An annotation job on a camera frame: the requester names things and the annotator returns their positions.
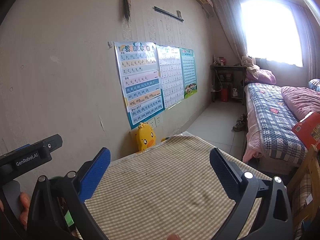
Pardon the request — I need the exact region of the person's left hand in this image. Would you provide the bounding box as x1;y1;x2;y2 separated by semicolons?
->
8;192;30;231

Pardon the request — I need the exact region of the pair of shoes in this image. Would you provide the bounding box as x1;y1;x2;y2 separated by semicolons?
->
232;114;247;132

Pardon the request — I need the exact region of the wooden chair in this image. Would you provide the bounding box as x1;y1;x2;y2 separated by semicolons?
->
287;145;319;230

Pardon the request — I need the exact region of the white lace curtain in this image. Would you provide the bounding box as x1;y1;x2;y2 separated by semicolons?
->
211;0;319;79

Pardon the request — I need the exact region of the black wall rail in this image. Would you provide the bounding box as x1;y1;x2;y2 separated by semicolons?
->
153;6;184;22

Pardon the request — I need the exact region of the red cardboard box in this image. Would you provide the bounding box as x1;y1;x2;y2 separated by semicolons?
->
292;112;320;150

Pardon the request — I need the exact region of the purple pillow pile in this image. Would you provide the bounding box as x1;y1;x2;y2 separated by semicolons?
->
241;56;277;85

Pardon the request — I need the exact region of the white middle wall poster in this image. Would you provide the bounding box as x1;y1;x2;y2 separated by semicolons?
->
157;45;184;109

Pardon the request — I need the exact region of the green red trash bin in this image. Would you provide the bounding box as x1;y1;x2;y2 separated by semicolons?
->
57;197;75;231

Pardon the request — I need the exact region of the dark bedside shelf table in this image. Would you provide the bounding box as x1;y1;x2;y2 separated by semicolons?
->
210;64;246;105

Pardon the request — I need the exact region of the pink blanket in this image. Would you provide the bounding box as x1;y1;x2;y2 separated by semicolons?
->
281;86;320;121

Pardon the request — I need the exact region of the pinyin chart wall poster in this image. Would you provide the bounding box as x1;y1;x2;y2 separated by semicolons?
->
114;42;165;129

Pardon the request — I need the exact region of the checkered beige tablecloth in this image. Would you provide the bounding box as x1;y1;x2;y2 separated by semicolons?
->
75;134;273;240

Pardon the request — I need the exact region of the yellow duck toy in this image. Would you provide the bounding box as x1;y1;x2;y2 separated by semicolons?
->
130;122;157;153

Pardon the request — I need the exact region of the blue plaid bed quilt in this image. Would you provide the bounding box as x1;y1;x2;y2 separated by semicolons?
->
242;83;308;167

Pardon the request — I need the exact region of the green number wall poster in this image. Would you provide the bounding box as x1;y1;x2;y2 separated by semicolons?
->
180;48;197;99

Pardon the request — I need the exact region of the white wall socket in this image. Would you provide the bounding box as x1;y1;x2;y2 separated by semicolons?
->
148;114;162;129

